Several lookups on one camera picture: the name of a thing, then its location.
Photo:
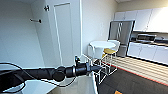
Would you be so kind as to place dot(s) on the white inner shelf unit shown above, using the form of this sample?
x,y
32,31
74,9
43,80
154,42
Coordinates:
x,y
33,88

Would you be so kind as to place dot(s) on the white lower kitchen cabinets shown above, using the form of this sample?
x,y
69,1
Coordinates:
x,y
146,51

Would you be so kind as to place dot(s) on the round white table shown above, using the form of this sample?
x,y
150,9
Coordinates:
x,y
101,44

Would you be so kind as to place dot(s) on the white chair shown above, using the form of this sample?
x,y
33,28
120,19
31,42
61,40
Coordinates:
x,y
115,43
95,53

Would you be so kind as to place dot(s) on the yellow stool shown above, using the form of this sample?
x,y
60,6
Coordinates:
x,y
110,51

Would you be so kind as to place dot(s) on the white wardrobe door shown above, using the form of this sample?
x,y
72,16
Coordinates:
x,y
68,33

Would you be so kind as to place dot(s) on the black wall hook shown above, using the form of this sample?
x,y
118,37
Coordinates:
x,y
35,20

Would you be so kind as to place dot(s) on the black door hinge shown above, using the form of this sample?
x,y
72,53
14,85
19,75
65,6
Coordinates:
x,y
46,7

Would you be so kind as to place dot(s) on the white wardrobe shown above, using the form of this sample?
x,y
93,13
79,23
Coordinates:
x,y
20,40

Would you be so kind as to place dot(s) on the stainless steel fridge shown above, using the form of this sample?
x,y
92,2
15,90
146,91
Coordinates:
x,y
121,33

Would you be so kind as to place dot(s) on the white upper kitchen cabinets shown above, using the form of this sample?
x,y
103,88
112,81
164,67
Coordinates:
x,y
140,18

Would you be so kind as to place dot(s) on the black microwave oven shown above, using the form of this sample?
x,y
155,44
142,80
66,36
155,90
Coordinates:
x,y
146,36

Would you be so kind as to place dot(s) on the white kitchen cabinets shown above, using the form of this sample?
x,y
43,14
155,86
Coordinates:
x,y
146,51
140,18

